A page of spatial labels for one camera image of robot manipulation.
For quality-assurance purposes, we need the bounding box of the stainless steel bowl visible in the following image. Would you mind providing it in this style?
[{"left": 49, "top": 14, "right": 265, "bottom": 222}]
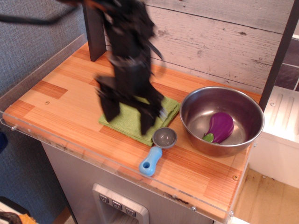
[{"left": 179, "top": 86, "right": 264, "bottom": 157}]

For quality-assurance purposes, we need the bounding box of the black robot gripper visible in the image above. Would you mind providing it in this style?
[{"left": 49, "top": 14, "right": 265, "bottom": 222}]
[{"left": 95, "top": 59, "right": 164, "bottom": 135}]

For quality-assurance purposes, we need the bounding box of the silver dispenser button panel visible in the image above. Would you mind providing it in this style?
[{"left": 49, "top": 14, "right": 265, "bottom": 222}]
[{"left": 93, "top": 183, "right": 150, "bottom": 224}]

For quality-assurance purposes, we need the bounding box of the orange black object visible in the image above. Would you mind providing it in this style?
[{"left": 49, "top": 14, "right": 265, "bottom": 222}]
[{"left": 0, "top": 212, "right": 37, "bottom": 224}]

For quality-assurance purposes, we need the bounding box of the white tray unit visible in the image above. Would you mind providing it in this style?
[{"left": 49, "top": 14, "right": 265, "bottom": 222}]
[{"left": 247, "top": 34, "right": 299, "bottom": 188}]

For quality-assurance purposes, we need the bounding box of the green folded cloth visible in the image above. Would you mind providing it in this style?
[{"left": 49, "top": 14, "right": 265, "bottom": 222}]
[{"left": 99, "top": 97, "right": 180, "bottom": 146}]

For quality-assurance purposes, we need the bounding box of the dark frame post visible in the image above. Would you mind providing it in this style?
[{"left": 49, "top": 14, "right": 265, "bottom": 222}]
[
  {"left": 259, "top": 0, "right": 299, "bottom": 112},
  {"left": 83, "top": 5, "right": 107, "bottom": 62}
]

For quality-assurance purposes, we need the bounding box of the clear acrylic edge guard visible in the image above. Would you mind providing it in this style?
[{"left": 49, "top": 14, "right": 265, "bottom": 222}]
[{"left": 0, "top": 31, "right": 250, "bottom": 224}]

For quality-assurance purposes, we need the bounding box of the grey toy kitchen cabinet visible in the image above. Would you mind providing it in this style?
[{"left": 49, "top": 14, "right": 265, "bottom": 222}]
[{"left": 42, "top": 143, "right": 213, "bottom": 224}]

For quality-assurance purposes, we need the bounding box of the dark right frame post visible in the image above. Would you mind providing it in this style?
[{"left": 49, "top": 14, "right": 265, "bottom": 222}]
[{"left": 259, "top": 0, "right": 299, "bottom": 112}]

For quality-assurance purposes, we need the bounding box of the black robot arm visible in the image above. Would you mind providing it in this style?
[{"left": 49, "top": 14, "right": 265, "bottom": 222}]
[{"left": 83, "top": 0, "right": 164, "bottom": 135}]

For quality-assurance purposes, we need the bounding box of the purple toy eggplant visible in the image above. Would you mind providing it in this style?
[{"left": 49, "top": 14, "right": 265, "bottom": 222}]
[{"left": 202, "top": 112, "right": 234, "bottom": 144}]

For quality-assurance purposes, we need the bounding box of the dark left frame post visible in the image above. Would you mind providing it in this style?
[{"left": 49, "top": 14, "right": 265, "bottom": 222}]
[{"left": 83, "top": 5, "right": 107, "bottom": 62}]

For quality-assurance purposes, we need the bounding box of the blue grey toy scoop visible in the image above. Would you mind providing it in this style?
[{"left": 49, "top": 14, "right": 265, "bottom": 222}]
[{"left": 139, "top": 127, "right": 177, "bottom": 176}]

